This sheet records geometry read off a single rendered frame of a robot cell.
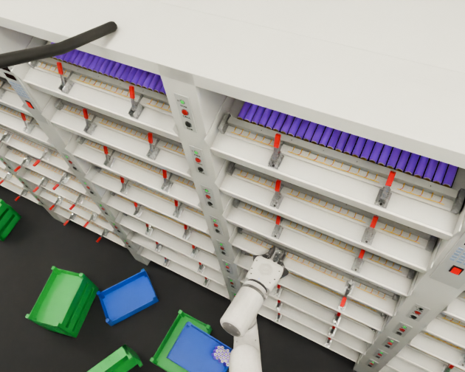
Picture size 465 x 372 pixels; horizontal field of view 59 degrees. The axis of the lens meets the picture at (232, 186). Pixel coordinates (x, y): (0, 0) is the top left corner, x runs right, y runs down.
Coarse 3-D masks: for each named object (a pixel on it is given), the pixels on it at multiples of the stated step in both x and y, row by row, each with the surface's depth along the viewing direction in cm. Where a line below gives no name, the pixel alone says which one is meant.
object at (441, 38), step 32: (160, 0) 104; (192, 0) 103; (224, 0) 101; (256, 0) 100; (288, 0) 99; (320, 0) 97; (352, 0) 96; (384, 0) 95; (416, 0) 94; (448, 0) 92; (320, 32) 90; (352, 32) 89; (384, 32) 88; (416, 32) 87; (448, 32) 86; (448, 64) 81
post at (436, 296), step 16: (464, 224) 82; (432, 272) 102; (416, 288) 112; (432, 288) 108; (448, 288) 104; (464, 288) 101; (400, 304) 128; (432, 304) 115; (448, 304) 111; (400, 320) 134; (384, 336) 152; (400, 336) 144; (368, 352) 176; (368, 368) 195
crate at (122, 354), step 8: (120, 352) 207; (128, 352) 206; (104, 360) 205; (112, 360) 205; (120, 360) 218; (128, 360) 223; (136, 360) 221; (96, 368) 203; (104, 368) 203; (112, 368) 219; (120, 368) 221; (128, 368) 221
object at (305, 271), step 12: (240, 228) 153; (240, 240) 154; (252, 240) 153; (252, 252) 152; (264, 252) 151; (288, 264) 147; (300, 264) 146; (312, 276) 144; (324, 276) 143; (336, 276) 142; (336, 288) 141; (360, 288) 139; (360, 300) 138; (372, 300) 137; (384, 300) 136; (396, 300) 135; (384, 312) 136
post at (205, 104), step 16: (176, 80) 92; (192, 96) 93; (208, 96) 97; (224, 96) 105; (176, 112) 102; (192, 112) 99; (208, 112) 100; (208, 128) 103; (192, 144) 110; (192, 160) 118; (208, 160) 113; (224, 160) 120; (192, 176) 126; (208, 176) 121; (208, 208) 139; (224, 208) 134; (208, 224) 150; (224, 224) 143; (224, 240) 155; (224, 256) 169; (224, 272) 187; (240, 272) 182; (240, 288) 194
